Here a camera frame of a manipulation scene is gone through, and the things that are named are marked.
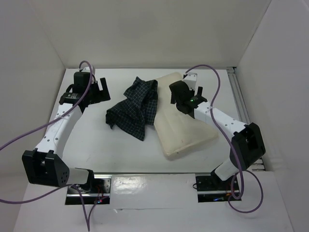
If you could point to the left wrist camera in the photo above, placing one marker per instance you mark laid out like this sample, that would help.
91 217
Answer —
87 70

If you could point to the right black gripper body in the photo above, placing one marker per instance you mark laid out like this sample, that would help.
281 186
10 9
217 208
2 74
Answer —
199 97

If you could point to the aluminium rail frame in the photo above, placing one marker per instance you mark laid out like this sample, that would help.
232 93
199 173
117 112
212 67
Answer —
242 111

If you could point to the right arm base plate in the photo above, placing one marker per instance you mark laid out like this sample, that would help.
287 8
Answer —
210 190

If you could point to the dark checked pillowcase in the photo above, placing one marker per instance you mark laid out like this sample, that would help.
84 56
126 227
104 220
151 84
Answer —
137 110

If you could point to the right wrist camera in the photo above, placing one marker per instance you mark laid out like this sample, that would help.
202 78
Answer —
190 79

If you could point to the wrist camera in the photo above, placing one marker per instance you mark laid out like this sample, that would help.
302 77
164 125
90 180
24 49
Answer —
87 70
190 79

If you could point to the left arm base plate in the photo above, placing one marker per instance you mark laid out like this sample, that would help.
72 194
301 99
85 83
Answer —
98 193

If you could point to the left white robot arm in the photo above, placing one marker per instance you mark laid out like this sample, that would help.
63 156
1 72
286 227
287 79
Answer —
44 164

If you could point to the cream pillow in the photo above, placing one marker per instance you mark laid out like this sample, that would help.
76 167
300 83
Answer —
178 133

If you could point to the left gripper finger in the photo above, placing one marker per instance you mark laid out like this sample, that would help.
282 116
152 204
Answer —
104 85
95 84

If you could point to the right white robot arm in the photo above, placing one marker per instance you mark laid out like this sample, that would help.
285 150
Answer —
246 139

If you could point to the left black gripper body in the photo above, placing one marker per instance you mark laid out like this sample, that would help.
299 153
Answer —
96 96

